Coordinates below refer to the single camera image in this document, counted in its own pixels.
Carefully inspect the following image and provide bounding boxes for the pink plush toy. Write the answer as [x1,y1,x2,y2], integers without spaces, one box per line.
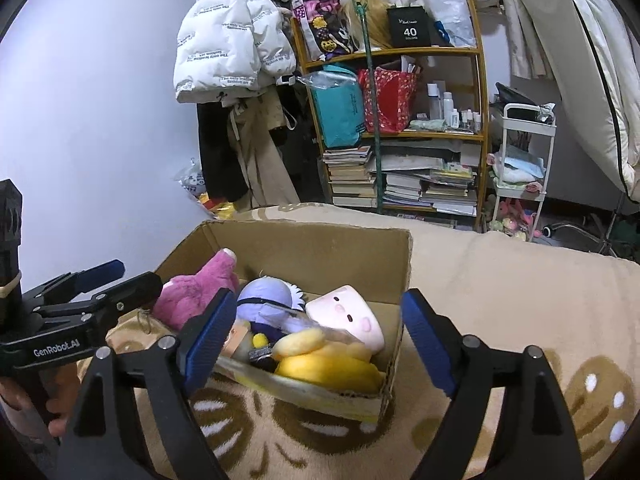
[152,247,241,332]

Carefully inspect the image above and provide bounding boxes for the clear plastic bag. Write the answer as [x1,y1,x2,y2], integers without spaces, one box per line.
[296,70,360,90]

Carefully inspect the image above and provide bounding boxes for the red gift bag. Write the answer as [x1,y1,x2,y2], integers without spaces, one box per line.
[357,66,421,135]

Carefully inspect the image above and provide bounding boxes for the group of white bottles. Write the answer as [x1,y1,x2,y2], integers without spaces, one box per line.
[426,82,483,133]

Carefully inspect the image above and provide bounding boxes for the white puffer jacket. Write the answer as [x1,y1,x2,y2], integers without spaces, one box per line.
[173,0,297,106]

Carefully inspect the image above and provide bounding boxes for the black coat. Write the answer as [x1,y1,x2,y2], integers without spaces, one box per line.
[196,82,326,206]

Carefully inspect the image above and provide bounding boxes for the printed plastic bag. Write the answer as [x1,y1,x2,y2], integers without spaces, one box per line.
[174,159,207,195]

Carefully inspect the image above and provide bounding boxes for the black flat case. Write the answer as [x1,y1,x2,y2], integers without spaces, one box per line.
[495,82,541,108]

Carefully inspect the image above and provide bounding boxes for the yellow red packet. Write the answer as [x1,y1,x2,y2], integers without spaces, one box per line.
[195,191,241,220]

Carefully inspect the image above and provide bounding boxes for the cardboard box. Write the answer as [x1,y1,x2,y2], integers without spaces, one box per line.
[112,220,415,423]

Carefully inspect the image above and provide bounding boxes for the wooden shelf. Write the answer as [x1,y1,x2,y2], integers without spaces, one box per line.
[290,0,491,233]

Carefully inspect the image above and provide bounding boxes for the person's left hand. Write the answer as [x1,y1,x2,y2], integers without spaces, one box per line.
[0,375,82,438]

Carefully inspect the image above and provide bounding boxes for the metal stand legs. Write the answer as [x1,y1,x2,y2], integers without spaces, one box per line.
[542,195,631,258]

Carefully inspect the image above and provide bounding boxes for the beige patterned blanket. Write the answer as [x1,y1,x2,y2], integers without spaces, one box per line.
[55,202,640,480]

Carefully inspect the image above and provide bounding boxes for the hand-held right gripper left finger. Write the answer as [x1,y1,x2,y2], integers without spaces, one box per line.
[55,289,239,480]

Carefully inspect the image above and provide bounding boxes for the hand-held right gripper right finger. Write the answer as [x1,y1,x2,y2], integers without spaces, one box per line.
[401,287,586,480]

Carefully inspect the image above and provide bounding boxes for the green pole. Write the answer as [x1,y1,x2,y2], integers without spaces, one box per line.
[351,0,383,216]

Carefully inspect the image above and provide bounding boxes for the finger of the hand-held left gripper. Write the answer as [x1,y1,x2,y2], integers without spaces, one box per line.
[22,259,126,307]
[32,271,164,333]

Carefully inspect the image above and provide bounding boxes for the pile of small plush toys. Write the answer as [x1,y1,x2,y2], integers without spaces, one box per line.
[487,197,538,241]

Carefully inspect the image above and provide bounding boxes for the light purple plush doll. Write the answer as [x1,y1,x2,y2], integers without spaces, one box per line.
[235,276,306,336]

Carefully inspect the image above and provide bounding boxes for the stack of books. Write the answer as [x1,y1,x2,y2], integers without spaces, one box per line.
[321,141,483,231]

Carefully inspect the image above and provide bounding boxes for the white cube plush toy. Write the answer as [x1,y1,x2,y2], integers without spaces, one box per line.
[305,285,386,352]

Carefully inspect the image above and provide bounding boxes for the yellow plush toy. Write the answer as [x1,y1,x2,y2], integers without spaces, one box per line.
[271,327,388,395]

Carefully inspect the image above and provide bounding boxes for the white plastic bag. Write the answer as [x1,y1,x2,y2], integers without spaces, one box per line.
[416,0,478,50]

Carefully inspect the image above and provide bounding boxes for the folded blue white cloths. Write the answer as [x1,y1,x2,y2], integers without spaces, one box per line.
[487,152,546,191]

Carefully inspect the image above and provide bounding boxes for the white softbox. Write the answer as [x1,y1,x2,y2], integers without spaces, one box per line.
[512,0,640,196]

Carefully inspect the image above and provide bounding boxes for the teal bag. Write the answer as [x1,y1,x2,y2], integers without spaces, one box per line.
[310,64,366,150]

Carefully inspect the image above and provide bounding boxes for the black box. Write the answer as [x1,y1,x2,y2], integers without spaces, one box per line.
[386,5,433,48]

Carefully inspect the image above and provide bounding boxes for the blonde wig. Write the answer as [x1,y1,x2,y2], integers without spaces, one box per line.
[341,0,396,51]

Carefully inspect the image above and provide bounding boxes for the white trolley cart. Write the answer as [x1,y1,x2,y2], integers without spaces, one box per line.
[484,102,557,241]

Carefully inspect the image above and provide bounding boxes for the beige coat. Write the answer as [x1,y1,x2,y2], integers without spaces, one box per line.
[226,91,301,210]

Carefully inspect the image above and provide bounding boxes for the black pink patterned bag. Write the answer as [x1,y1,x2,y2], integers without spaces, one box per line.
[291,0,361,61]

